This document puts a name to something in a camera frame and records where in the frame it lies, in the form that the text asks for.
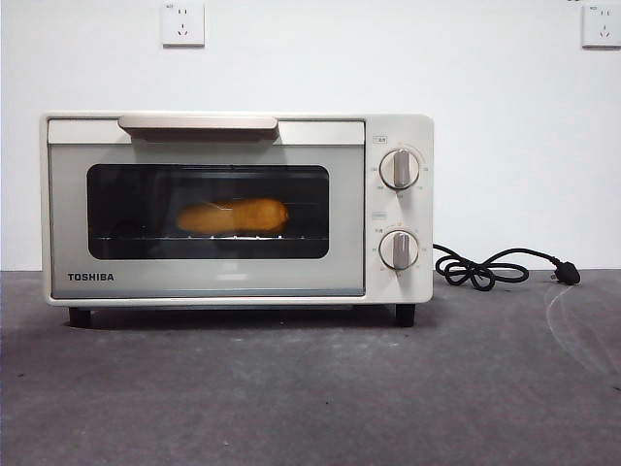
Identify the yellow corn cob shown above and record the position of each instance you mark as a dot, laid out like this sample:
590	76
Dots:
257	216

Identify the glass oven door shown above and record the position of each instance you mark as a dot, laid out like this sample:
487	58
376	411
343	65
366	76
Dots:
218	279

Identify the cream oven knob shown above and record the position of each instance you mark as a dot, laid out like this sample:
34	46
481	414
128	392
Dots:
400	169
399	250

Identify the cream toaster oven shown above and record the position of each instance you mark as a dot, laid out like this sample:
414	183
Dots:
417	213

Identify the black oven foot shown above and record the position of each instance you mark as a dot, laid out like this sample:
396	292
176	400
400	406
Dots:
79	316
404	315

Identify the white wall socket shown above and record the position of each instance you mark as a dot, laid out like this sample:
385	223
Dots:
183	24
602	26

